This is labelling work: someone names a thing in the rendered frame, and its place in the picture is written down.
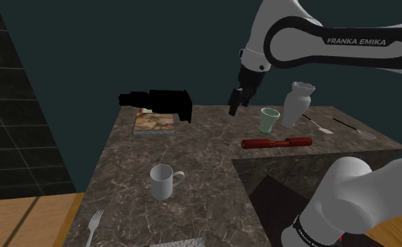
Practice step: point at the red rolling pin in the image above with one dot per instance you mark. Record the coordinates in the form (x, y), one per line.
(276, 143)

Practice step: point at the white vase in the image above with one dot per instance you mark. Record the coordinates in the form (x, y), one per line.
(295, 104)

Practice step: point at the black appliance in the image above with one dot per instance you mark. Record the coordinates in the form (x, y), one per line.
(166, 102)

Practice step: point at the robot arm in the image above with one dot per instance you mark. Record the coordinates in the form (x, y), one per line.
(344, 198)

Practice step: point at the white mug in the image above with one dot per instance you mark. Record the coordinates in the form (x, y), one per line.
(161, 184)

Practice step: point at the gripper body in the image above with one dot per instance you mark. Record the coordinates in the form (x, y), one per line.
(250, 79)

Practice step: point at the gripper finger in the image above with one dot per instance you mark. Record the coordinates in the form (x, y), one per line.
(235, 102)
(248, 97)

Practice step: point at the pale green cup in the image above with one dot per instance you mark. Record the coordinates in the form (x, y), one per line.
(267, 122)

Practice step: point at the marbled brown book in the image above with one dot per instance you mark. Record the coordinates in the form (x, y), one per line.
(152, 123)

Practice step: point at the white fork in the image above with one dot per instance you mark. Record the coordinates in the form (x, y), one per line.
(94, 224)

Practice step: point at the white patterned flat object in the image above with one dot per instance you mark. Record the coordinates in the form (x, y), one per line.
(180, 243)

